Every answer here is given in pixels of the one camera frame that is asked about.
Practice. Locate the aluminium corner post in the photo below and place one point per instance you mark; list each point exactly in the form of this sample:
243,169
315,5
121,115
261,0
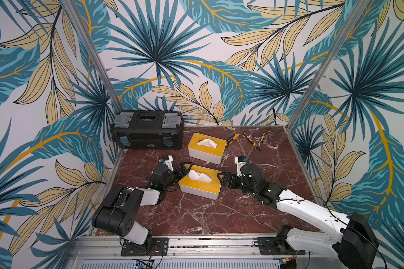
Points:
357,10
87,41

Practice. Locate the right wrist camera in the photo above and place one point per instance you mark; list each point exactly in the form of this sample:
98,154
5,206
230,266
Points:
240,161

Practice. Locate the yellow wooden lid bottom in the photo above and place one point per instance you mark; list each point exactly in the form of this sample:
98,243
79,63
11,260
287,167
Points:
210,172

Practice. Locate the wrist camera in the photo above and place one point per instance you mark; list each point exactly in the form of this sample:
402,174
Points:
168,161
240,161

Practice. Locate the yellow wooden lid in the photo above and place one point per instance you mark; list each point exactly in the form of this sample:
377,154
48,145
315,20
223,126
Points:
210,172
195,149

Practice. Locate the right aluminium corner post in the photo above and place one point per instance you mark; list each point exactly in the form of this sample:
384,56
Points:
357,10

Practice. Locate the yellow wooden lid top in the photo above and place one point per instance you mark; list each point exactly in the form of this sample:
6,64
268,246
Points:
195,149

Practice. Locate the aluminium front rail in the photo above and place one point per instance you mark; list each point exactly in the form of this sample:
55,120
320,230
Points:
221,251

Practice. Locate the yellow black screwdriver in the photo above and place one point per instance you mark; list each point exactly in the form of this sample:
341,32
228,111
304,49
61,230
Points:
232,139

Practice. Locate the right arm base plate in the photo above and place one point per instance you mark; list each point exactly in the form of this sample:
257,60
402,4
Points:
273,246

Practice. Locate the white tissue box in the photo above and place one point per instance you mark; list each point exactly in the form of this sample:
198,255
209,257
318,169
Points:
201,189
208,157

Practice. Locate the black plastic toolbox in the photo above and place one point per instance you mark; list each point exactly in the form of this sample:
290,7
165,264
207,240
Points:
144,130

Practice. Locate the left aluminium corner post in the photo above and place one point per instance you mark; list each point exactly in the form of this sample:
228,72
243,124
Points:
87,41

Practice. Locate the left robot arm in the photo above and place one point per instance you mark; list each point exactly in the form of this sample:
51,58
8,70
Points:
117,212

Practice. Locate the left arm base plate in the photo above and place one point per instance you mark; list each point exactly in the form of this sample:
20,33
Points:
144,247

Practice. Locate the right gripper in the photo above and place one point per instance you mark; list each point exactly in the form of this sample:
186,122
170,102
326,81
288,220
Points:
234,177

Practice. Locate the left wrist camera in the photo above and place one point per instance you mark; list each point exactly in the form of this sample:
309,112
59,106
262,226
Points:
168,161

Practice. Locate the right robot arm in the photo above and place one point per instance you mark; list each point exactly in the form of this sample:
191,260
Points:
349,238

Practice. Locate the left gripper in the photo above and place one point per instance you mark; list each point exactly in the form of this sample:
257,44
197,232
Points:
179,175

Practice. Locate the orange tissue pack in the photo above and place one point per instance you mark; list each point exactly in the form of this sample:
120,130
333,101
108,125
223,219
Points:
201,177
207,143

